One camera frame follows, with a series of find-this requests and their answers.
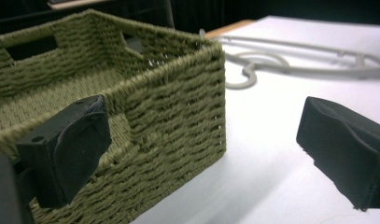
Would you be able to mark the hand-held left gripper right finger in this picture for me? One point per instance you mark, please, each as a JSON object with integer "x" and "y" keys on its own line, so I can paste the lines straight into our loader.
{"x": 346, "y": 146}

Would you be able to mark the green woven basket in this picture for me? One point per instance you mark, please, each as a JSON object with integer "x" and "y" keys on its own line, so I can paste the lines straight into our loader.
{"x": 166, "y": 105}

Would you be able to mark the grey plastic clothes hanger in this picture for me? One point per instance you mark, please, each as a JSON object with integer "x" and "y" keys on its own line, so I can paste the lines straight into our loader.
{"x": 271, "y": 67}

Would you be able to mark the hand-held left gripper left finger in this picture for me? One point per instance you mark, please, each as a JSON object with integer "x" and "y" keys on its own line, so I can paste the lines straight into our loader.
{"x": 69, "y": 149}

